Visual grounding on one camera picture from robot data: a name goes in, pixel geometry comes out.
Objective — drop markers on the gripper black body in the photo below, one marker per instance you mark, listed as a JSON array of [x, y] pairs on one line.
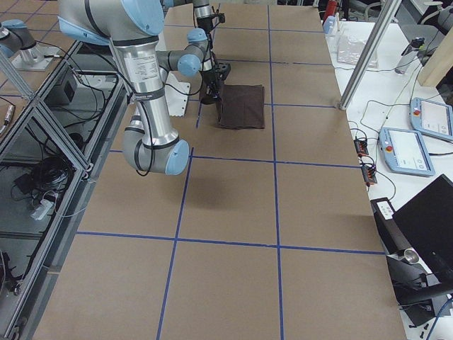
[[202, 23], [209, 71]]

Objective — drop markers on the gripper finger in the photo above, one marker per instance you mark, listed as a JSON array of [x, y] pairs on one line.
[[215, 95]]

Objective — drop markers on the dark brown t-shirt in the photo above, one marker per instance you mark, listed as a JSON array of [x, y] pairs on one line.
[[238, 106]]

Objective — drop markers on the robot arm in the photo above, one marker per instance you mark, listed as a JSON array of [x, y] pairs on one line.
[[131, 30], [201, 8]]

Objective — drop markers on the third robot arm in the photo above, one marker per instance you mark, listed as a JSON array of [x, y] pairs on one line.
[[16, 38]]

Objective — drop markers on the red cylinder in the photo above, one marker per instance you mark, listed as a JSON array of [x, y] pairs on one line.
[[330, 8]]

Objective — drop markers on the clear plastic bag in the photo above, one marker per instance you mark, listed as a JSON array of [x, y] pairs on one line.
[[349, 49]]

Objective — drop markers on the orange black connector box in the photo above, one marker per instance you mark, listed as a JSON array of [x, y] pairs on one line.
[[361, 147]]

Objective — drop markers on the grey water bottle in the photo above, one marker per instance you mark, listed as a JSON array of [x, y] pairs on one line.
[[409, 54]]

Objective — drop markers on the black monitor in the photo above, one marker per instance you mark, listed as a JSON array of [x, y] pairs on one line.
[[426, 222]]

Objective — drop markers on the metal cup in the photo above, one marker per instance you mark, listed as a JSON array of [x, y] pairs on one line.
[[410, 256]]

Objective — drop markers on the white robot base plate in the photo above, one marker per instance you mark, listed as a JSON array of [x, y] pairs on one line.
[[176, 95]]

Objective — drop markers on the aluminium frame post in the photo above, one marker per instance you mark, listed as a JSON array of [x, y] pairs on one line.
[[388, 11]]

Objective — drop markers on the aluminium frame cage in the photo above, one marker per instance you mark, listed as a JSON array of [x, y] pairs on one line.
[[68, 108]]

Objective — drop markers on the teach pendant far from post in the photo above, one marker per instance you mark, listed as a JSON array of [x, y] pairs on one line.
[[405, 152]]

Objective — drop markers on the teach pendant near post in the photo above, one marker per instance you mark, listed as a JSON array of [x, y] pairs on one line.
[[431, 118]]

